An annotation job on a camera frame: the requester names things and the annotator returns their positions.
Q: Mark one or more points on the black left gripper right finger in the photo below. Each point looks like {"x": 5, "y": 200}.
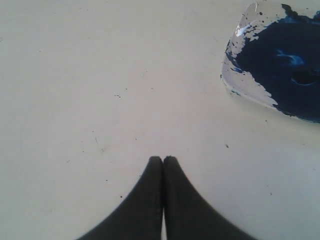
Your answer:
{"x": 188, "y": 216}

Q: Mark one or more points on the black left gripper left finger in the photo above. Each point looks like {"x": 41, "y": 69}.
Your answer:
{"x": 140, "y": 215}

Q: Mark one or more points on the white square paint plate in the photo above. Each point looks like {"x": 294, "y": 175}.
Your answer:
{"x": 273, "y": 59}

